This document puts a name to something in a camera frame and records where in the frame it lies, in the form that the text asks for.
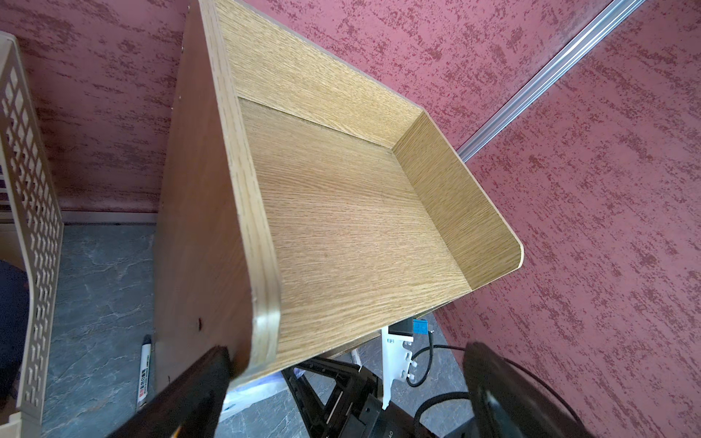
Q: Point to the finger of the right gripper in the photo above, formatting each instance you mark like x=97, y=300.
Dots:
x=311, y=383

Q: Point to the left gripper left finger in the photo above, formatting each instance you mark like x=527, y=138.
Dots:
x=190, y=406

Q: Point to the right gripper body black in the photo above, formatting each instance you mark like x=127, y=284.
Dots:
x=372, y=410

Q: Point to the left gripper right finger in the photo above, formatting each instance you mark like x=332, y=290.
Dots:
x=506, y=404

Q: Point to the wooden three-tier shelf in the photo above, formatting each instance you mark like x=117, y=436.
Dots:
x=304, y=205

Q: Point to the dark blue book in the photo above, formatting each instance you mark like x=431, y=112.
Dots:
x=14, y=319

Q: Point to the beige plastic file organizer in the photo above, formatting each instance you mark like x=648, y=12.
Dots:
x=31, y=234

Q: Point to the right aluminium corner profile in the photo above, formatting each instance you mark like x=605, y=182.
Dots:
x=574, y=51

